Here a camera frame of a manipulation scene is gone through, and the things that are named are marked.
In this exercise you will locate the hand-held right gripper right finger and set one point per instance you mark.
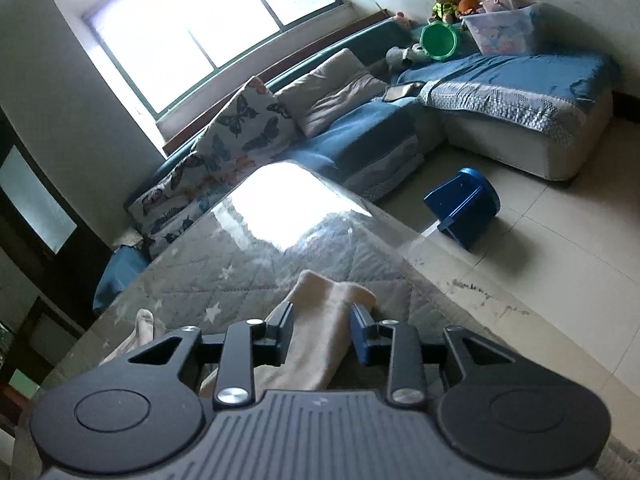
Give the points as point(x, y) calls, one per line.
point(361, 335)

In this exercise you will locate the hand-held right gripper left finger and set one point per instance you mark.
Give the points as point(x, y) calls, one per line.
point(280, 335)

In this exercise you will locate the cream cloth garment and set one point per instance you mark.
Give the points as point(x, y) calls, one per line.
point(320, 325)

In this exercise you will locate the white cloth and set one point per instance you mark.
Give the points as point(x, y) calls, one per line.
point(142, 332)

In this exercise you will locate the blue plastic stool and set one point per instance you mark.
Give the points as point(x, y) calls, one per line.
point(460, 210)

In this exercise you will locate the long butterfly print pillow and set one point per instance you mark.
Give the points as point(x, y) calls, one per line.
point(175, 200)

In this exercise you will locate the cream towel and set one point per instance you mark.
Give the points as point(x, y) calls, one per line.
point(127, 240)

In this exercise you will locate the square butterfly print pillow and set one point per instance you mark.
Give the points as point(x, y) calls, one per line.
point(245, 130)

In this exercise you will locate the beige pillow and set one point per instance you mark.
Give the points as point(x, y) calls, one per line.
point(330, 90)

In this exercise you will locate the dark flat book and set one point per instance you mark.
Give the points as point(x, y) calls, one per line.
point(402, 91)

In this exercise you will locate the small green object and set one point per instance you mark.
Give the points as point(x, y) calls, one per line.
point(22, 384)

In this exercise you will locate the grey plush toy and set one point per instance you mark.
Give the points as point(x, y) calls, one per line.
point(402, 55)

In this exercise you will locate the dark wooden door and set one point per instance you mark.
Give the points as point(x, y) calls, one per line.
point(30, 200)

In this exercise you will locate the blue sofa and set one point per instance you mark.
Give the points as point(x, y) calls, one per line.
point(500, 75)

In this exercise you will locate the green plastic bucket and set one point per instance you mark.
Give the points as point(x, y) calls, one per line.
point(439, 42)

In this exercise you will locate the small pink toy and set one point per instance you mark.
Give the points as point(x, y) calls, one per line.
point(402, 20)

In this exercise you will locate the window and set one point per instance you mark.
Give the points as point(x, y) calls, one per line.
point(200, 25)

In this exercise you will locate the clear plastic storage box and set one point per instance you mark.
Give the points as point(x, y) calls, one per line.
point(505, 30)

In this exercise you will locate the teddy bear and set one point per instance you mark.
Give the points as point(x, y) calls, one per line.
point(445, 5)

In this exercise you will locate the orange plush toy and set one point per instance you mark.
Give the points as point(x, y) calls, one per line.
point(469, 5)

